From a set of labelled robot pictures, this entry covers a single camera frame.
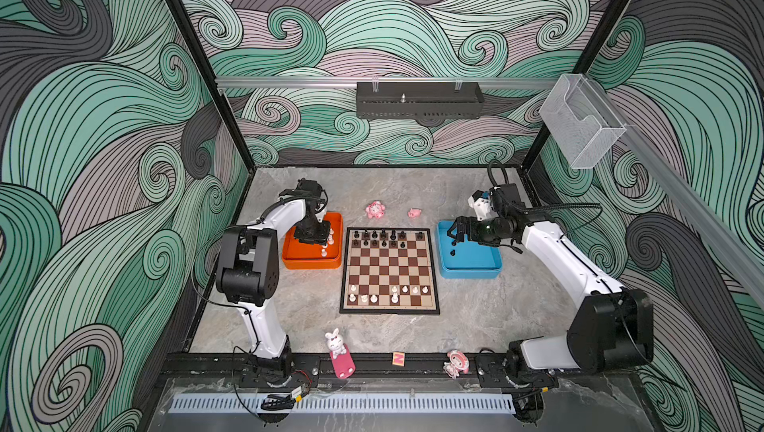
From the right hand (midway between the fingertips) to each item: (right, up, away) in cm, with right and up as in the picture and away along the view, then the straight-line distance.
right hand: (462, 233), depth 85 cm
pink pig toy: (-12, +4, +19) cm, 23 cm away
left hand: (-43, -3, +9) cm, 44 cm away
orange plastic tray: (-50, -8, +9) cm, 52 cm away
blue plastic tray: (+4, -9, +8) cm, 13 cm away
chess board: (-21, -12, +5) cm, 25 cm away
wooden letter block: (-20, -31, -10) cm, 38 cm away
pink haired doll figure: (-5, -30, -12) cm, 33 cm away
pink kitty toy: (-25, +5, +19) cm, 32 cm away
